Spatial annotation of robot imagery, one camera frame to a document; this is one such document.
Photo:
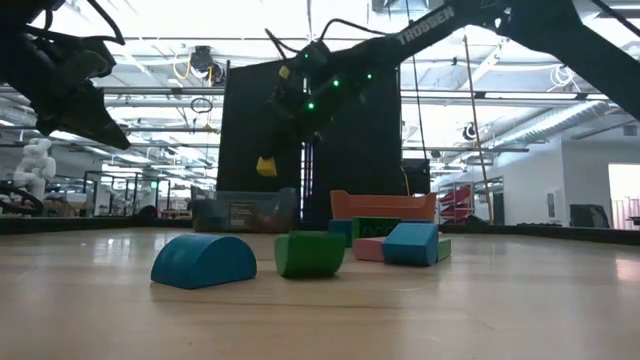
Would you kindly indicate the red shelf rack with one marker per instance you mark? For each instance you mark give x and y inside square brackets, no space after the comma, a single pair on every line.
[455,200]

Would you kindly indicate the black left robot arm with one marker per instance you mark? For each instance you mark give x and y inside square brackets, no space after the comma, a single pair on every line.
[20,45]

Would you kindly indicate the orange plastic bin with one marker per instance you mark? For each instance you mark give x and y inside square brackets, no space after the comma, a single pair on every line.
[385,206]

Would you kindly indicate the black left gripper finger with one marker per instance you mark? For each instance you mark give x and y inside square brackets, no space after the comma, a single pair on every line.
[90,120]

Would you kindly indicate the blue rectangular block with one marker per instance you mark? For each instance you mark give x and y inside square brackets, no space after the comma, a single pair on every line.
[341,230]
[411,245]

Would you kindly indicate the grey translucent plastic bin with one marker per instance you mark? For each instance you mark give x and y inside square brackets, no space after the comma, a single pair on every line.
[240,215]

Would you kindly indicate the black box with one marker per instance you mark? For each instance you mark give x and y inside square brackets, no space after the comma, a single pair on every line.
[416,177]

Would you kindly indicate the black office chair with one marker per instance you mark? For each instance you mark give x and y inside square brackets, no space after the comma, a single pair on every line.
[589,216]

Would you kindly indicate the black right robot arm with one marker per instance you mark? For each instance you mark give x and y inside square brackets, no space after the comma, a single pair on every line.
[550,30]

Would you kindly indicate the green rounded block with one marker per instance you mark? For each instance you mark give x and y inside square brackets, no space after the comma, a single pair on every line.
[310,255]

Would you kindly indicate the black aluminium table frame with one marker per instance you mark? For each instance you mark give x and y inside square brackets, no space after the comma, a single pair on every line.
[550,234]

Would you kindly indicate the black metal frame rack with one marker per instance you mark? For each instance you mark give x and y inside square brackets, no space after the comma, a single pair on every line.
[105,173]

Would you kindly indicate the white wall box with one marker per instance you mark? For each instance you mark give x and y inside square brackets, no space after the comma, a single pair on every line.
[553,205]

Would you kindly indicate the black ceiling reel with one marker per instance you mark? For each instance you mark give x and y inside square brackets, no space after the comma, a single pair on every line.
[470,132]
[201,57]

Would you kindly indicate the black folding screen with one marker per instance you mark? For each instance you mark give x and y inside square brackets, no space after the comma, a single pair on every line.
[350,150]

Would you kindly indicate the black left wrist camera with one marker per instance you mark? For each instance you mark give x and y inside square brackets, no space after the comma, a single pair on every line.
[95,65]

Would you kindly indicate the blue half-cylinder block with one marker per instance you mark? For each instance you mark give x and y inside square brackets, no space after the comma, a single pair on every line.
[202,262]

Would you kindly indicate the salmon pink bar block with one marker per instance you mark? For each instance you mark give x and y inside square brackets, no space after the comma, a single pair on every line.
[369,249]

